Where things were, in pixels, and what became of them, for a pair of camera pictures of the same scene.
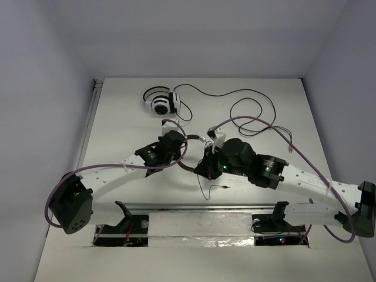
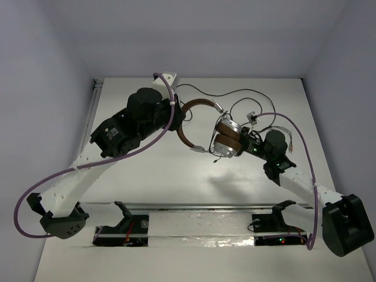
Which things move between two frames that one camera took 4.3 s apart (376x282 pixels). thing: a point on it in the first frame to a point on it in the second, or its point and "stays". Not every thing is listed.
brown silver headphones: [190, 137] to [228, 142]
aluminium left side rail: [98, 86] stays
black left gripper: [178, 144] to [177, 112]
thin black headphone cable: [210, 190] to [247, 98]
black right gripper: [206, 167] to [244, 137]
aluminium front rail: [161, 207] stays
